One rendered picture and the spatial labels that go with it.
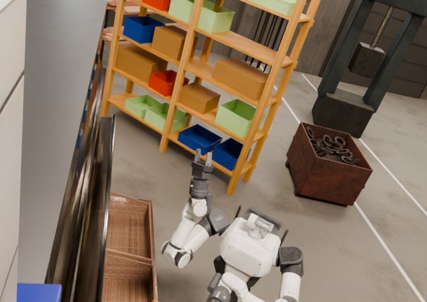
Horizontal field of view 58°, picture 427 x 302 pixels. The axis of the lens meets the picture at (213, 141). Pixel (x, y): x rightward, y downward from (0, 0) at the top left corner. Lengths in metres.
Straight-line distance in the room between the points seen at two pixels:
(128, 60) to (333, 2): 5.94
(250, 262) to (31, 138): 1.27
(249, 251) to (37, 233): 1.31
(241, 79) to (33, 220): 3.50
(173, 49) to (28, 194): 3.83
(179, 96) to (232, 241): 2.92
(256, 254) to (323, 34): 8.36
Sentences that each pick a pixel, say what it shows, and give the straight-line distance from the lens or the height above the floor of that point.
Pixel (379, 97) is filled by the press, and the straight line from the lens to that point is 7.45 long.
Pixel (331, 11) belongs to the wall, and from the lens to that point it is 9.84.
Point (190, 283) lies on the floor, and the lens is 3.53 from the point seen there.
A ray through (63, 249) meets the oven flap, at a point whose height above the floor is 1.78.
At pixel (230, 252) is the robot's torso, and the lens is 1.97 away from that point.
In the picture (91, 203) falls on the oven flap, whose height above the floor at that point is 1.40.
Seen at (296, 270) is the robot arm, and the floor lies 1.39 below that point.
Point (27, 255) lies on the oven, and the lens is 0.75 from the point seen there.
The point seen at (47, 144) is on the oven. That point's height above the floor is 2.10.
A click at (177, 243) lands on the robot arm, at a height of 1.37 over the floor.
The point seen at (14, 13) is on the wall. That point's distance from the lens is 0.23.
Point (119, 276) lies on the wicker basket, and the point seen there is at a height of 0.61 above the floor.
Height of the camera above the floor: 2.66
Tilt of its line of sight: 29 degrees down
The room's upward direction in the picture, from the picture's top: 18 degrees clockwise
